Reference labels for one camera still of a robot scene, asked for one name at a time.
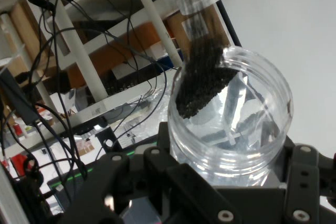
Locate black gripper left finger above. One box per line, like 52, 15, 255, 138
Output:
59, 121, 244, 224

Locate black device green light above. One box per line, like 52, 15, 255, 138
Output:
46, 150, 137, 209

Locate tall clear plastic jar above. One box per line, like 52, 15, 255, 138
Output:
167, 45, 294, 187

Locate black seeds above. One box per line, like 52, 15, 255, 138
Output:
174, 11, 238, 120

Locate white metal shelf rack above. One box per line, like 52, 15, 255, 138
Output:
0, 0, 169, 183

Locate orange cardboard box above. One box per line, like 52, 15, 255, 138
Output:
65, 22, 170, 90

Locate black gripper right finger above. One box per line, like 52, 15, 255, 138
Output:
281, 134, 336, 224

